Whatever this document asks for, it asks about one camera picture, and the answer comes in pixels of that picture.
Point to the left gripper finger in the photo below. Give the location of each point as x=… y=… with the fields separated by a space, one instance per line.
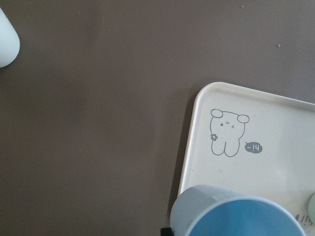
x=166 y=232

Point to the blue plastic cup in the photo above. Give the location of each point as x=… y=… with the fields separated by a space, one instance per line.
x=205 y=210

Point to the cream plastic cup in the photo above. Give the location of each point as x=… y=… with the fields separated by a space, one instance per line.
x=9 y=41

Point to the green plastic cup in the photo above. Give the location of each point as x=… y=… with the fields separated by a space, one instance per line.
x=311 y=206

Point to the cream rabbit print tray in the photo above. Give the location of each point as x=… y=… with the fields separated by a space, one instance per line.
x=253 y=142

